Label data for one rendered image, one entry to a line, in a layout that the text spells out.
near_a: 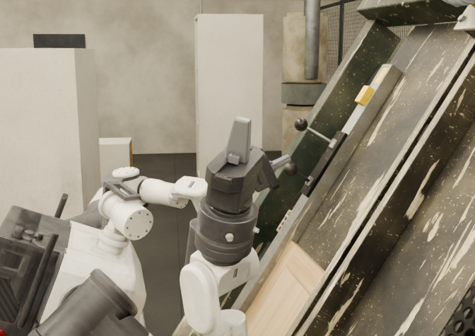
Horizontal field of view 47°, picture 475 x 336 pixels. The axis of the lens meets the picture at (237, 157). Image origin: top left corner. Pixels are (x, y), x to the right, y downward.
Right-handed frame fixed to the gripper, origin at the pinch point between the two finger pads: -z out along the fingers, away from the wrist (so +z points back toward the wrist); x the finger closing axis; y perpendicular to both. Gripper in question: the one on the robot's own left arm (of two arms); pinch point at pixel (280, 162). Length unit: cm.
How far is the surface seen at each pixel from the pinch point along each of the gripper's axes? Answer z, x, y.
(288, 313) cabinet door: 18.3, 26.3, 25.0
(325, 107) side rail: -23.9, -3.3, -17.3
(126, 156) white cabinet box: 57, 69, -468
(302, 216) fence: 1.6, 14.5, 6.6
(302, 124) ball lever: -9.7, -6.9, 0.8
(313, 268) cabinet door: 8.1, 19.4, 24.5
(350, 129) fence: -20.1, -1.2, 5.8
